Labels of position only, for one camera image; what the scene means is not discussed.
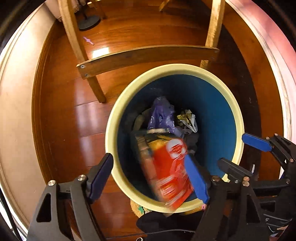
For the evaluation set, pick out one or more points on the blue trash bin yellow rim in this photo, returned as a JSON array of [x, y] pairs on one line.
[[218, 117]]

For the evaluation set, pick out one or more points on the right yellow slipper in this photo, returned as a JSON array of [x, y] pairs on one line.
[[198, 209]]

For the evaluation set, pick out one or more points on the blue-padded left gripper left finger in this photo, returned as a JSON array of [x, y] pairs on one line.
[[97, 178]]

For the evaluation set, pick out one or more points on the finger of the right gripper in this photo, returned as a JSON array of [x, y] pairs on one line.
[[234, 172], [256, 142]]

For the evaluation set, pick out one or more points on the red orange snack bag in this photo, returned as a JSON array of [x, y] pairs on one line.
[[161, 156]]

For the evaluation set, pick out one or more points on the black gold crumpled wrapper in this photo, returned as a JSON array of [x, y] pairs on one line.
[[187, 120]]

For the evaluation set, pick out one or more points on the purple plastic bag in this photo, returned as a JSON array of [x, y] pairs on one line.
[[162, 117]]

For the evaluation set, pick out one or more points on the pink bed sheet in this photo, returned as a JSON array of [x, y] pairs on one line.
[[263, 46]]

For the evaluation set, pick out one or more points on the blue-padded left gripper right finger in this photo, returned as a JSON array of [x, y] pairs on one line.
[[198, 177]]

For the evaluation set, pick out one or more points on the yellow slipper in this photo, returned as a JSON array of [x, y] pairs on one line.
[[198, 209], [138, 210]]

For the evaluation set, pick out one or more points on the wooden table frame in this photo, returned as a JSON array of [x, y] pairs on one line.
[[90, 68]]

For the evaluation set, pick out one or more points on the left yellow slipper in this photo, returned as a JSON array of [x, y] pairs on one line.
[[138, 210]]

